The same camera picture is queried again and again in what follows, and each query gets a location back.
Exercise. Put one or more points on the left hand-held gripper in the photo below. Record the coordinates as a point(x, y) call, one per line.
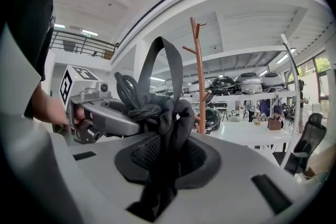
point(78, 86)

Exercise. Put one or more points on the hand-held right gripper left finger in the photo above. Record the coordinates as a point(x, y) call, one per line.
point(143, 156)

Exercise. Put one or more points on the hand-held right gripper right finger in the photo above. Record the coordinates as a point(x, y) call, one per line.
point(195, 158)

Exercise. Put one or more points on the brown wooden coat rack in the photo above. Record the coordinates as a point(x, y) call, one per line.
point(200, 81)

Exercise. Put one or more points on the person's left forearm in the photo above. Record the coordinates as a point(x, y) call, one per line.
point(48, 107)

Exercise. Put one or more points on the person's left hand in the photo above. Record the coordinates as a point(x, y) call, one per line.
point(80, 115)

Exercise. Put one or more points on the white table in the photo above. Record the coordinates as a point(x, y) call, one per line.
point(246, 131)

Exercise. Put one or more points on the white storage shelf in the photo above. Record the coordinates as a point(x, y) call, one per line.
point(236, 97)

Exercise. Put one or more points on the black metal balcony railing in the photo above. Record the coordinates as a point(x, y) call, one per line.
point(78, 44)

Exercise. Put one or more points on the black kettle grill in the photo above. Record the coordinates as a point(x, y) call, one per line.
point(223, 84)

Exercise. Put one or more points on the brown wooden box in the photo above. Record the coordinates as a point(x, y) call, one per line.
point(274, 123)

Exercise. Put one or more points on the large silver kettle grill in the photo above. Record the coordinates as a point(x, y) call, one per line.
point(248, 81)

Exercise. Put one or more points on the black mesh office chair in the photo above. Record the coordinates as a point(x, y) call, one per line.
point(309, 139)

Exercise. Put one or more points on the white curved metal frame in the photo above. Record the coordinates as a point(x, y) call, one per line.
point(295, 86)

